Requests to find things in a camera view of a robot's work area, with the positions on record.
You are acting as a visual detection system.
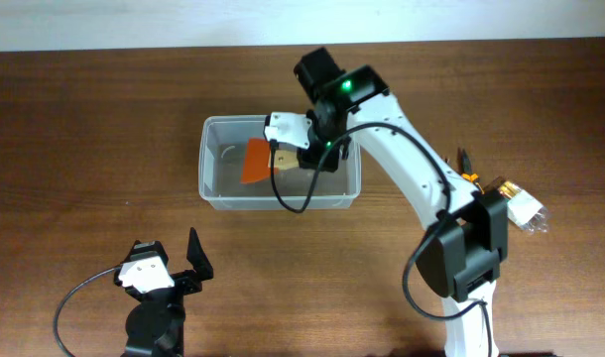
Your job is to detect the orange scraper wooden handle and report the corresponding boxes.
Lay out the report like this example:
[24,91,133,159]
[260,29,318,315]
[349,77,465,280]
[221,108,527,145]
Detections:
[240,138,299,184]

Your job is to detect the orange black long-nose pliers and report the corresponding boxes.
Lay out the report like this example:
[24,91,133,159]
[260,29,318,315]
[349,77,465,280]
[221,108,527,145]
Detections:
[457,148,483,191]

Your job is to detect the clear bag of batteries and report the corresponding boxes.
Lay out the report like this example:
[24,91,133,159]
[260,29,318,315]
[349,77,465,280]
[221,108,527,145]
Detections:
[484,177,550,234]

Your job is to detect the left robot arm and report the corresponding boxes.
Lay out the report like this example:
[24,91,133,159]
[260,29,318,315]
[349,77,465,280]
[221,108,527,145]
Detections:
[114,228,214,357]

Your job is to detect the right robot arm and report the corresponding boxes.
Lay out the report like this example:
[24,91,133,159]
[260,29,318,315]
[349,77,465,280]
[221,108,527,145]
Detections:
[294,48,508,356]

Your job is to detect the clear plastic container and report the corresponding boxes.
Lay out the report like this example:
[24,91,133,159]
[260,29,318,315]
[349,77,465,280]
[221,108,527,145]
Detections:
[198,115,361,210]

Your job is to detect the right white camera box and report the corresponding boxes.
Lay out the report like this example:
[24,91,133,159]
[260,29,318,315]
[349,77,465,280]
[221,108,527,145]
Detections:
[264,112,312,149]

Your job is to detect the white camera box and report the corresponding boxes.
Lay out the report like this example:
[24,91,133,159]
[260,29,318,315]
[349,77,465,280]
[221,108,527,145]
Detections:
[264,112,312,149]
[118,255,175,294]

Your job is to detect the left white camera box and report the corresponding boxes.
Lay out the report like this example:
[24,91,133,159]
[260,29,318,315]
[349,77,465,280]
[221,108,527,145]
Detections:
[118,255,175,294]

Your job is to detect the left black cable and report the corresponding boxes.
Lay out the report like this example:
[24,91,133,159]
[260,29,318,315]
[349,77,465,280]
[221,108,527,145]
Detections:
[53,265,123,357]

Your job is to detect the black cable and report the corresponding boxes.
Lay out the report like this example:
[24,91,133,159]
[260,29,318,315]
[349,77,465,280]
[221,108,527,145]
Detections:
[53,265,123,357]
[268,121,494,357]

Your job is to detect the right black cable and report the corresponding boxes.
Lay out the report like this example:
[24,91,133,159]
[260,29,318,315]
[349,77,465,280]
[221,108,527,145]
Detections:
[268,121,494,357]

